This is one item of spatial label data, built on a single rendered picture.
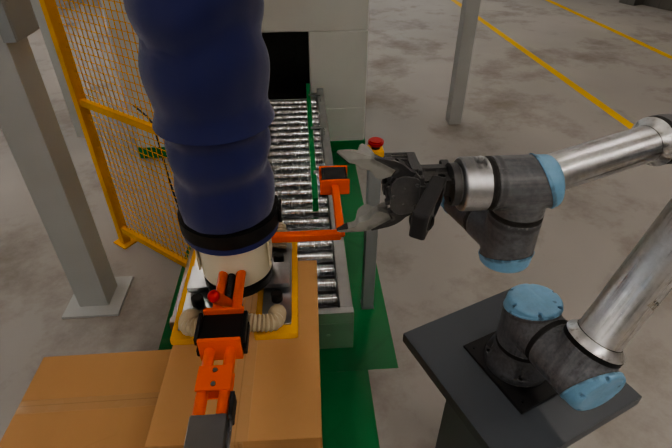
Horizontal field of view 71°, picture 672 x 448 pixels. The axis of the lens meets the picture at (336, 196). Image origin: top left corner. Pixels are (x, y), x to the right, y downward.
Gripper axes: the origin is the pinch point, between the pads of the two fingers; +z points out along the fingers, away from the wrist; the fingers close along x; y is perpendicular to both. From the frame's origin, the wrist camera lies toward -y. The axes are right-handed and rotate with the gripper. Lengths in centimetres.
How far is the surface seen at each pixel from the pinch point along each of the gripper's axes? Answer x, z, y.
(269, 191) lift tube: -14.0, 12.6, 23.2
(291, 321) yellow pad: -44.5, 9.5, 13.7
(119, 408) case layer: -104, 69, 32
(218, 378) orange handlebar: -32.1, 21.6, -9.2
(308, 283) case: -64, 5, 45
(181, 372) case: -64, 39, 16
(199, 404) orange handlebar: -32.5, 24.3, -13.7
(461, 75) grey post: -109, -139, 345
